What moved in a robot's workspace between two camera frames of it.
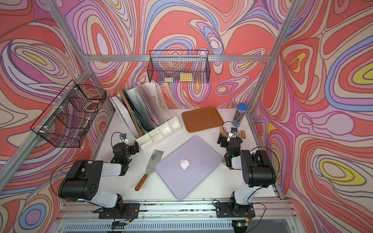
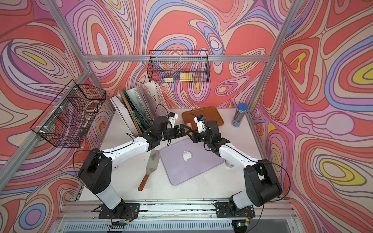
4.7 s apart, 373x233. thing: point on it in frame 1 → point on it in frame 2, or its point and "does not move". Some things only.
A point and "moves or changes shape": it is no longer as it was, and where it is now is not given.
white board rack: [146, 110] does not move
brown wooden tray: [202, 119] does not move
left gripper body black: [130, 151] → [169, 134]
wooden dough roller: [241, 133] → [189, 124]
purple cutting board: [203, 159] moves or changes shape
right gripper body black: [224, 143] → [204, 138]
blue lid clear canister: [240, 111] does not move
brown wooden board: [130, 112] does not move
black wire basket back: [178, 66] does not move
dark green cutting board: [147, 126] does not move
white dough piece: [184, 164] → [187, 155]
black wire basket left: [64, 123] does not move
